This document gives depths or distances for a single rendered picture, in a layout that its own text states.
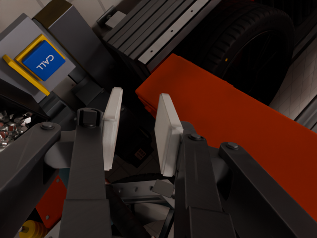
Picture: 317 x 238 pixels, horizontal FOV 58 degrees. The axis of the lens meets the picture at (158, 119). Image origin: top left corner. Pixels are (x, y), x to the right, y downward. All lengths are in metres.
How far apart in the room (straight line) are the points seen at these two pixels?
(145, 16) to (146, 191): 0.67
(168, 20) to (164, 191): 0.61
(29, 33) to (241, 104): 0.49
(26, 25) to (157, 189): 0.48
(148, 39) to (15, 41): 0.50
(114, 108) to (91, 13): 1.12
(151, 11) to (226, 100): 0.58
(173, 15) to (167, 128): 0.95
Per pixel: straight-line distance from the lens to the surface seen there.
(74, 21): 1.10
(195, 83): 0.75
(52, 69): 0.72
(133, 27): 1.13
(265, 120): 0.66
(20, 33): 0.70
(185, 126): 0.18
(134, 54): 1.03
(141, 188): 0.77
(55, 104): 1.15
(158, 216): 1.02
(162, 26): 1.07
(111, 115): 0.15
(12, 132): 0.64
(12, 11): 1.16
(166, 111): 0.18
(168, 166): 0.16
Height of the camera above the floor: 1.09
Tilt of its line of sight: 37 degrees down
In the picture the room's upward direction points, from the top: 129 degrees clockwise
